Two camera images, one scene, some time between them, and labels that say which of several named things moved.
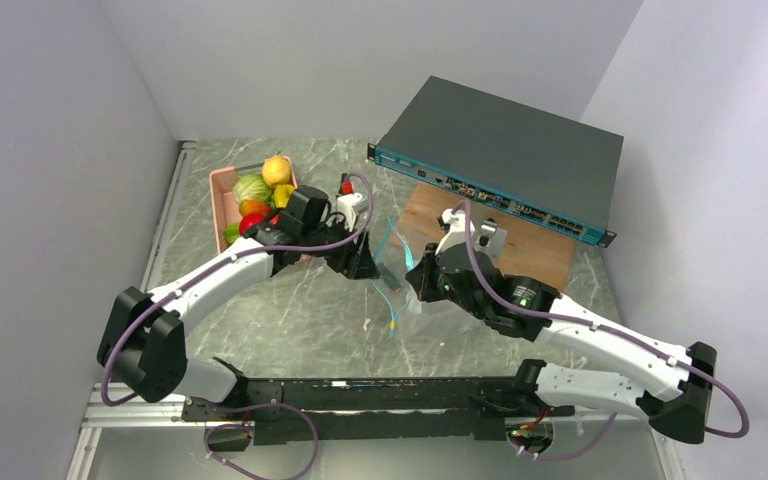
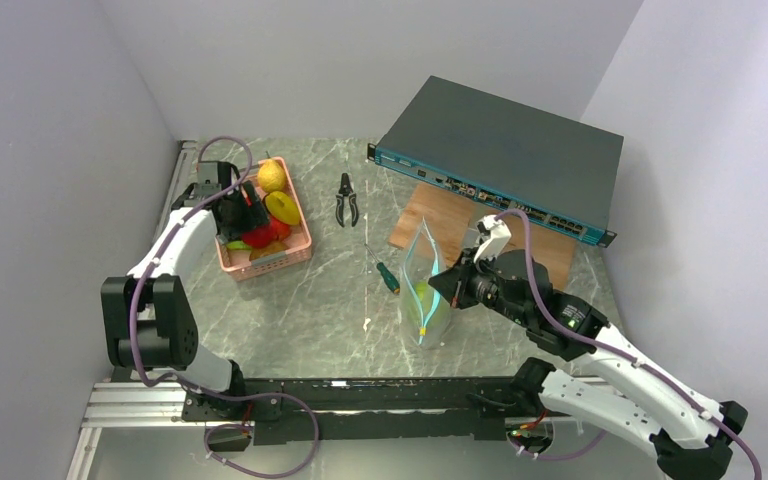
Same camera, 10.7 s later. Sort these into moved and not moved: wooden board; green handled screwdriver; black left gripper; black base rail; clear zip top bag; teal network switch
Moved: clear zip top bag; black left gripper
Not moved: green handled screwdriver; black base rail; wooden board; teal network switch
